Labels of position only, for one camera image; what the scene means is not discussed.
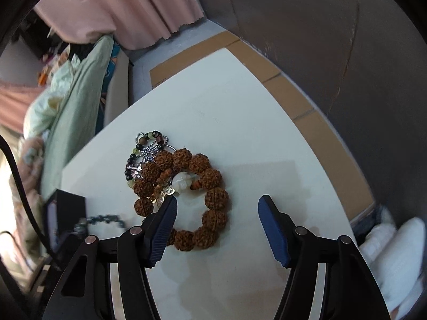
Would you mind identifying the blue printed cloth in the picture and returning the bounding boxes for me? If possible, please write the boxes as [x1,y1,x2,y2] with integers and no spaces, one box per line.
[100,42,121,98]

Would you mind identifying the dark mixed bead bracelet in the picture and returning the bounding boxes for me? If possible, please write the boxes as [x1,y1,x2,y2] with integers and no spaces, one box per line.
[125,131,171,189]

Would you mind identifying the black clothes pile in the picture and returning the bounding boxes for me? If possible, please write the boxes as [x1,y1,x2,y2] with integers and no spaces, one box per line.
[67,36,98,61]

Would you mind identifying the black jewelry box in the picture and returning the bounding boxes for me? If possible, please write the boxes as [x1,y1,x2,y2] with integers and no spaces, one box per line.
[45,189,88,252]

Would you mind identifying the flat brown cardboard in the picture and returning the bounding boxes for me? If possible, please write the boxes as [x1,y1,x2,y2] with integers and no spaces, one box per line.
[149,29,376,221]

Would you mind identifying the narrow pink curtain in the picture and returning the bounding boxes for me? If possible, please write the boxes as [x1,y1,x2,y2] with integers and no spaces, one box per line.
[0,81,45,132]

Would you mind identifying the black cable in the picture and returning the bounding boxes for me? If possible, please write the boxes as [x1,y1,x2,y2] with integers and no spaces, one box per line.
[0,136,59,269]

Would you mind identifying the pink floral blanket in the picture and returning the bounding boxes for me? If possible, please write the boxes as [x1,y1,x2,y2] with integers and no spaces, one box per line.
[7,137,47,267]

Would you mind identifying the white plush cloth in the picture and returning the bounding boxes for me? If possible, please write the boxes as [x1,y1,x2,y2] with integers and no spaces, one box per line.
[359,217,427,311]

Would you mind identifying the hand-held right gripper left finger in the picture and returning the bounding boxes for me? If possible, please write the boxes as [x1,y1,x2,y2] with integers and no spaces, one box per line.
[42,195,178,320]

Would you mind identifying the blue bead bracelet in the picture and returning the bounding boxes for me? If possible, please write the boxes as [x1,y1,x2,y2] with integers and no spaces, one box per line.
[86,213,126,229]

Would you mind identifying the wide pink curtain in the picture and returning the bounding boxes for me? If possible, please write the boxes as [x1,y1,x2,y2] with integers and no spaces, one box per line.
[33,0,205,51]

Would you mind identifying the white carved pendant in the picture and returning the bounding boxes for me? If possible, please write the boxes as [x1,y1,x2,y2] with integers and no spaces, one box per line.
[171,172,194,194]

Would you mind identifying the beige bed base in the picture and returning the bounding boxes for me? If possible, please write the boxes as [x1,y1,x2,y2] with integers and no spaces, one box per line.
[102,50,135,128]

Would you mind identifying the large brown bead bracelet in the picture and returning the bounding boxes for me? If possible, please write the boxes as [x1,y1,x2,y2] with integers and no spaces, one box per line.
[133,148,230,251]

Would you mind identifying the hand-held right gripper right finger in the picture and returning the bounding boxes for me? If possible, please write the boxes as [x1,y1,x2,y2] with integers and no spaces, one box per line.
[258,194,391,320]

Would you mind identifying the bed with green sheet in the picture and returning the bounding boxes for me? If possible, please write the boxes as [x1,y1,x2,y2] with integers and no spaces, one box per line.
[40,35,116,201]

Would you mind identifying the light green pillow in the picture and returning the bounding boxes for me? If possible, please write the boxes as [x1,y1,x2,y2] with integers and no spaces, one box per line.
[23,73,81,139]

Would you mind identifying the gold coin charm bracelet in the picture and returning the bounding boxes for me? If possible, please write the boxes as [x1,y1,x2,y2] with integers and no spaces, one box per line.
[147,186,176,208]

